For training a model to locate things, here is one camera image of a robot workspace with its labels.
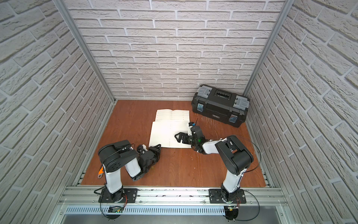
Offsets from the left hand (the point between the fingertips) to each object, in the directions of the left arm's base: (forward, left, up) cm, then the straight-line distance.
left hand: (164, 143), depth 90 cm
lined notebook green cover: (+9, +2, -2) cm, 10 cm away
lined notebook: (+26, +3, -3) cm, 26 cm away
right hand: (+5, -11, 0) cm, 12 cm away
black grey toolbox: (+20, -43, +14) cm, 49 cm away
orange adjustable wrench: (-17, +37, -4) cm, 41 cm away
